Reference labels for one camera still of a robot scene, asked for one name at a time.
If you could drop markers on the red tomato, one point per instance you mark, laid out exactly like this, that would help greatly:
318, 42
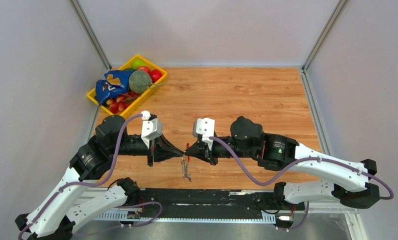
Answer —
155, 75

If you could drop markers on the green melon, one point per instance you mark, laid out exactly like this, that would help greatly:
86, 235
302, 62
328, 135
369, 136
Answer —
139, 82

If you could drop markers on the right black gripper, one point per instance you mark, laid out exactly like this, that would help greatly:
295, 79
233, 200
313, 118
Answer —
202, 152

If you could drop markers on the left frame post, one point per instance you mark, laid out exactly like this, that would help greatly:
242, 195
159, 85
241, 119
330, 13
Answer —
79, 12

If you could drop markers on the bunch of red cherries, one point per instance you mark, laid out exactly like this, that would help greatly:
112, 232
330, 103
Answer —
120, 103

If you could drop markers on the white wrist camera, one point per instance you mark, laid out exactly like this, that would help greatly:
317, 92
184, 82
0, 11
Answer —
151, 129
204, 127

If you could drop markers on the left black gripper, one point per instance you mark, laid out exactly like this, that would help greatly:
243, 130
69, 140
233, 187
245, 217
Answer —
163, 149

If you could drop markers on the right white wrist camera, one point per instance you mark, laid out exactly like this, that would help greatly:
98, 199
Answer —
204, 127

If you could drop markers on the frame post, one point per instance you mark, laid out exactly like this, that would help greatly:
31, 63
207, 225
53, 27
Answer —
79, 12
333, 18

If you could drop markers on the right frame post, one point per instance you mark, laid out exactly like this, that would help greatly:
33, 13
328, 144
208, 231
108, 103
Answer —
333, 18

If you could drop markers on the green apple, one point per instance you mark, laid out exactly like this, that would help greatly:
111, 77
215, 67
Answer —
137, 63

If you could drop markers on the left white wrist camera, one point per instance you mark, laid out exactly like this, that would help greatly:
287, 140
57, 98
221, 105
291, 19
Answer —
151, 129

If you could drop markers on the metal key holder red handle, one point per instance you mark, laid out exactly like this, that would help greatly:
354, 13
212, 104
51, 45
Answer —
185, 167

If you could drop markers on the blue snack bag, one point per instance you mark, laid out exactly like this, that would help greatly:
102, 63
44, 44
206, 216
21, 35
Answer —
116, 82

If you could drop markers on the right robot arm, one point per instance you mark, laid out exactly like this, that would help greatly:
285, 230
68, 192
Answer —
338, 180

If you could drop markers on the yellow plastic bin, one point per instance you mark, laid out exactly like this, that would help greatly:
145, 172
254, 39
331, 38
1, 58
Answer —
155, 86

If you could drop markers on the red apple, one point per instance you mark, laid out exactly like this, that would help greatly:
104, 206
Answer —
144, 68

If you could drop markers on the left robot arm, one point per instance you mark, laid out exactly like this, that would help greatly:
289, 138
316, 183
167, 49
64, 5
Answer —
58, 217

